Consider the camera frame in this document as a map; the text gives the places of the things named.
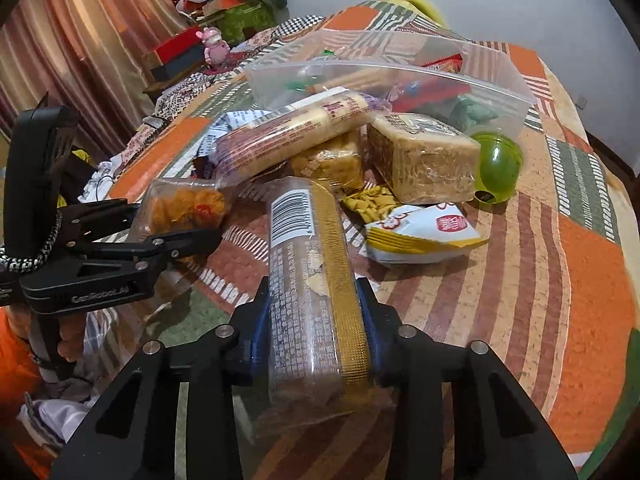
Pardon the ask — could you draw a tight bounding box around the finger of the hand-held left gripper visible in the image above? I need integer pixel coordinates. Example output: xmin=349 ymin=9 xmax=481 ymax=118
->
xmin=20 ymin=227 xmax=224 ymax=317
xmin=62 ymin=198 xmax=146 ymax=243

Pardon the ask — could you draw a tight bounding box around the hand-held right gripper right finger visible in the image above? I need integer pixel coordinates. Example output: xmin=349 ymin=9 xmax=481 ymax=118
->
xmin=352 ymin=276 xmax=582 ymax=480

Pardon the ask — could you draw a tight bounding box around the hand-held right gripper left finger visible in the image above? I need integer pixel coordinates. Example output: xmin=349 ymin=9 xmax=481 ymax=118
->
xmin=50 ymin=276 xmax=275 ymax=480

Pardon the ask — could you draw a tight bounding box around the orange fried snack packet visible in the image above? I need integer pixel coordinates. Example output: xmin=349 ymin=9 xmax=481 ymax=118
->
xmin=131 ymin=176 xmax=233 ymax=263

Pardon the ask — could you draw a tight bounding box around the gold-striped long cracker packet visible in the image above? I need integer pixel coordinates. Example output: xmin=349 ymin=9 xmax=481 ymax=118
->
xmin=267 ymin=176 xmax=376 ymax=417

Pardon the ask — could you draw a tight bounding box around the clear plastic container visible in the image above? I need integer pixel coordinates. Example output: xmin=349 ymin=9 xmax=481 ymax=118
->
xmin=243 ymin=29 xmax=537 ymax=137

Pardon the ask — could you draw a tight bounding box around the person's left hand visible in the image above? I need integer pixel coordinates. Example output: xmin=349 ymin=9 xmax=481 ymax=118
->
xmin=56 ymin=317 xmax=93 ymax=363

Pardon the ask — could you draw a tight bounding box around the white yellow snack packet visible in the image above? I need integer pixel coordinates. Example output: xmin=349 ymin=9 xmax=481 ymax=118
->
xmin=364 ymin=203 xmax=490 ymax=267

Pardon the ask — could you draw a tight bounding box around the floral patterned cloth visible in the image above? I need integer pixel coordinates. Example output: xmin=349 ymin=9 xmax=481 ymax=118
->
xmin=117 ymin=25 xmax=281 ymax=166

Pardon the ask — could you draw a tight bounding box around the small yellow cracker packet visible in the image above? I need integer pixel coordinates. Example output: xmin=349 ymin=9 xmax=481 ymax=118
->
xmin=341 ymin=185 xmax=402 ymax=224

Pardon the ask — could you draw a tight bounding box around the striped pink curtain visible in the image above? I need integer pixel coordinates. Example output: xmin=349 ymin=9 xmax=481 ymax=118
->
xmin=0 ymin=0 xmax=188 ymax=148

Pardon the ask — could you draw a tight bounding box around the blue white snack packet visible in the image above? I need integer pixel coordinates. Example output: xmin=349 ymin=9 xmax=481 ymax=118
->
xmin=199 ymin=109 xmax=273 ymax=161

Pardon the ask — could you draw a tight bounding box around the orange cloth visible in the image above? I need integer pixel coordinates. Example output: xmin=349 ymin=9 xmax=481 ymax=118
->
xmin=0 ymin=307 xmax=48 ymax=416

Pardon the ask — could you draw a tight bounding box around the golden crispy snack packet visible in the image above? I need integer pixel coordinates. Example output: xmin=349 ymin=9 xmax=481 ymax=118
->
xmin=289 ymin=130 xmax=367 ymax=192

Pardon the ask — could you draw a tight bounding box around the red flat box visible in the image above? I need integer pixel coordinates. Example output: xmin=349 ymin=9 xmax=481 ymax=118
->
xmin=142 ymin=26 xmax=203 ymax=83

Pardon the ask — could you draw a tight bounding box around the brown cake block packet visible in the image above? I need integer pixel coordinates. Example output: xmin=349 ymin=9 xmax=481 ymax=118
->
xmin=366 ymin=111 xmax=482 ymax=207

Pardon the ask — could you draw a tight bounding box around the long pale rice cracker packet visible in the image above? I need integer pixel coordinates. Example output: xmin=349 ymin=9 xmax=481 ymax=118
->
xmin=214 ymin=86 xmax=393 ymax=188

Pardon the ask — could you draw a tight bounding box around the patchwork orange green blanket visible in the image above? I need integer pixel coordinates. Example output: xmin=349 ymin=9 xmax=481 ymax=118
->
xmin=105 ymin=0 xmax=640 ymax=480

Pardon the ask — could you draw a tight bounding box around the pink pig toy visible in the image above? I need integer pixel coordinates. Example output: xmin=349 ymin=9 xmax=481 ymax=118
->
xmin=201 ymin=26 xmax=232 ymax=67

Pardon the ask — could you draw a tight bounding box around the green round capsule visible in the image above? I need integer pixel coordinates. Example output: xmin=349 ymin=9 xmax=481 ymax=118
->
xmin=469 ymin=130 xmax=525 ymax=207

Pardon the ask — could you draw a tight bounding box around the green patterned box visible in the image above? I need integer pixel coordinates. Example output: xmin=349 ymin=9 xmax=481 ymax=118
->
xmin=215 ymin=0 xmax=278 ymax=46

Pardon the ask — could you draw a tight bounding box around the green snack packet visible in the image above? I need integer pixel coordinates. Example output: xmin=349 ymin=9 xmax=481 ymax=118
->
xmin=447 ymin=96 xmax=502 ymax=132

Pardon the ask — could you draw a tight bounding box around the black white checkered cloth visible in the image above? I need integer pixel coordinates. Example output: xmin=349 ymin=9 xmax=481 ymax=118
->
xmin=272 ymin=14 xmax=327 ymax=38

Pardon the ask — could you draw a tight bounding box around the red snack packet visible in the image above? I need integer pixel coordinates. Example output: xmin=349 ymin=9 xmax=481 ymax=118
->
xmin=419 ymin=54 xmax=464 ymax=75

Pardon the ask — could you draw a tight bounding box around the yellow cloth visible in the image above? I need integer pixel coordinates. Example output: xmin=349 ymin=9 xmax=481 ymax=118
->
xmin=387 ymin=0 xmax=448 ymax=28

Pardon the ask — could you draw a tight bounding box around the black white braided cord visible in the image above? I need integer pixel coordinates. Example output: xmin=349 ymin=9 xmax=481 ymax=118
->
xmin=0 ymin=209 xmax=65 ymax=275

